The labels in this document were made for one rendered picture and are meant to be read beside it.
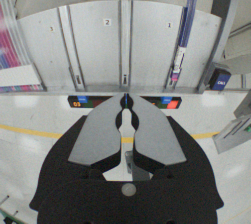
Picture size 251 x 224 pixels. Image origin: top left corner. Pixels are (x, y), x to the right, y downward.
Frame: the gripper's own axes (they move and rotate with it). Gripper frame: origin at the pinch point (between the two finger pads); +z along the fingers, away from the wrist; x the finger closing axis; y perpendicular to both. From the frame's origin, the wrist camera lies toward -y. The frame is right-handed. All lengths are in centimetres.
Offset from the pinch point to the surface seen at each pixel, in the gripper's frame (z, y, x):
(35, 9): 43, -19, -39
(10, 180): 19, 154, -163
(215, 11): 14.9, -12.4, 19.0
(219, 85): 11.3, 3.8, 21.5
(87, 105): 20.0, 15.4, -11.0
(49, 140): 58, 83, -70
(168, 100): 16.7, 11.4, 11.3
